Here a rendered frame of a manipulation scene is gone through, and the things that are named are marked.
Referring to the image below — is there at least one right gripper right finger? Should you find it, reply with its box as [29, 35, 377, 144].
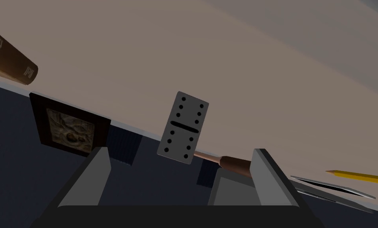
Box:
[250, 148, 301, 207]

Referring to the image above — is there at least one brown wooden stick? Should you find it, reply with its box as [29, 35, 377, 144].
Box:
[193, 151, 252, 178]

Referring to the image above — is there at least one brown book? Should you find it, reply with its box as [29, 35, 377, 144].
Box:
[0, 23, 39, 86]

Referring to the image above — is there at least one yellow pencil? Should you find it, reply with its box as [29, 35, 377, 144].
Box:
[325, 169, 378, 186]

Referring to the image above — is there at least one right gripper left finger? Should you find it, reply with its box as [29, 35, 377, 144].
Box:
[50, 146, 112, 207]

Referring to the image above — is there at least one thin grey black tablet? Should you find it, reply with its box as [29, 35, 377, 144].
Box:
[290, 175, 377, 215]

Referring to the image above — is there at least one beige table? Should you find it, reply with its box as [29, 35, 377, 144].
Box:
[0, 0, 378, 187]

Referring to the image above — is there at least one grey domino with black dots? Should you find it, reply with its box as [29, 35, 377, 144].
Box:
[157, 91, 210, 165]

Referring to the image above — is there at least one black framed picture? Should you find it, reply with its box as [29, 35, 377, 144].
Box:
[29, 92, 112, 157]

